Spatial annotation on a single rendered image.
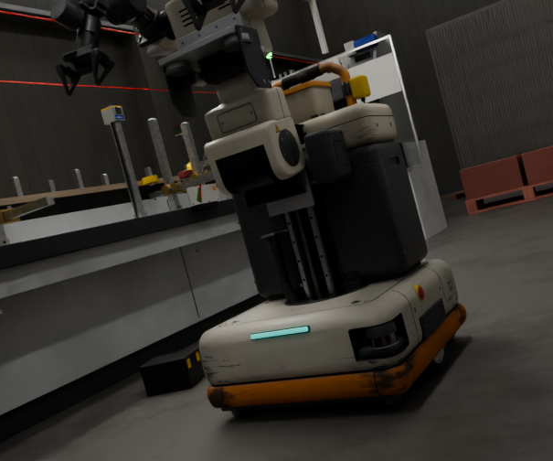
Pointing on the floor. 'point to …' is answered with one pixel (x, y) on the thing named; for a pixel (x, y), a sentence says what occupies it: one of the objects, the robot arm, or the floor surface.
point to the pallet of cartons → (523, 176)
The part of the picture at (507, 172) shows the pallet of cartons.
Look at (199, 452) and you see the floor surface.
